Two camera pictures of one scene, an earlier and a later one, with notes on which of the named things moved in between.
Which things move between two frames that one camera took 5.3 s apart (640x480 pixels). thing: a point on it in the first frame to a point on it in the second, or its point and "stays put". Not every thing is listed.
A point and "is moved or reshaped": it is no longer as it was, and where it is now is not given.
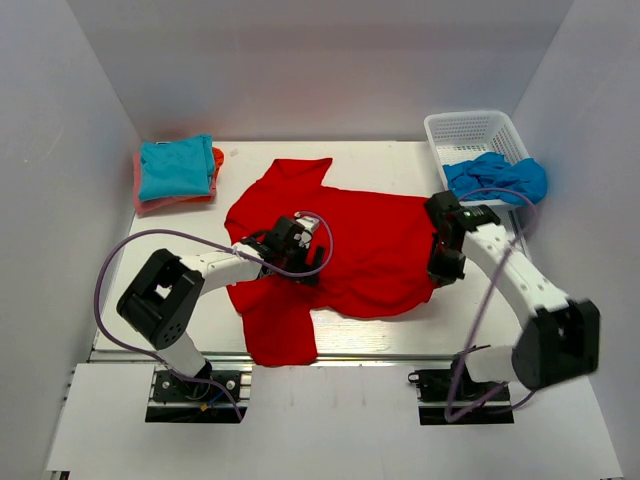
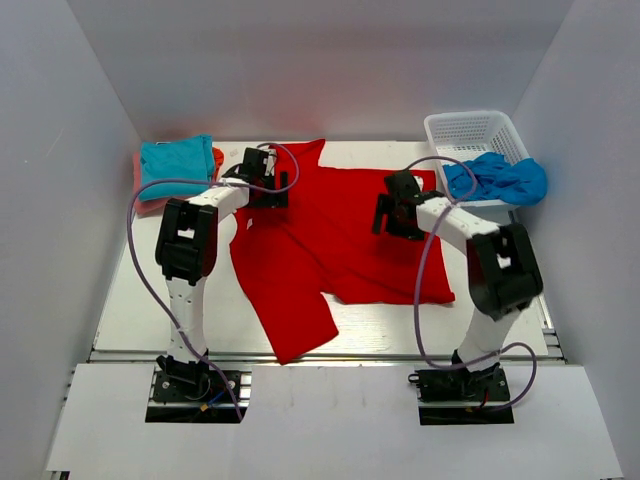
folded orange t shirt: x=218 y=157 stays put
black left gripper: x=315 y=262 to x=275 y=199
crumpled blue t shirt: x=492 y=176 stays put
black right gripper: x=437 y=269 to x=387 y=205
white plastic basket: x=455 y=135 stays put
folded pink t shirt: x=144 y=206 stays put
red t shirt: x=379 y=263 is moved or reshaped
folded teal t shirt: x=180 y=168 stays put
